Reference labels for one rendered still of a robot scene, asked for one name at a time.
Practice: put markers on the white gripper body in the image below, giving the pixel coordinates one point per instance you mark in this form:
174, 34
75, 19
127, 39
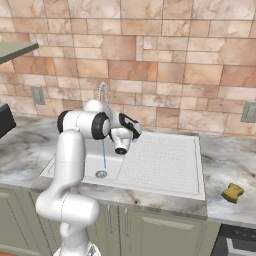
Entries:
119, 138

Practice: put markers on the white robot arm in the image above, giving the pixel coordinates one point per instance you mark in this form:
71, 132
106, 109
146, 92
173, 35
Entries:
68, 160

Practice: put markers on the blue water stream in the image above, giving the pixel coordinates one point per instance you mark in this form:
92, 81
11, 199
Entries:
104, 155

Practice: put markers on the white sink with drainboard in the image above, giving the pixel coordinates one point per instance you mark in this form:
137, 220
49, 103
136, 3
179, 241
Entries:
160, 163

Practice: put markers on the yellow brown sponge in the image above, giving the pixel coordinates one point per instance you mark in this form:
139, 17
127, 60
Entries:
232, 193

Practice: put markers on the silver spring tap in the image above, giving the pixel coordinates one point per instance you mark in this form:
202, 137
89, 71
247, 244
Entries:
103, 87

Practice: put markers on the black appliance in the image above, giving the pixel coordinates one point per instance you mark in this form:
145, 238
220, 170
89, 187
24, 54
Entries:
5, 120

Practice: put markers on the black oven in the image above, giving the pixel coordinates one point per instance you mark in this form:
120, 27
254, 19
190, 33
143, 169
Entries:
237, 240

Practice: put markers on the grey wall socket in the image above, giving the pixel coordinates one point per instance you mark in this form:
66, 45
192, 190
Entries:
249, 112
37, 95

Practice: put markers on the green wall cupboard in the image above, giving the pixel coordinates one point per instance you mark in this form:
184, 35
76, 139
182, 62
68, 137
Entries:
13, 50

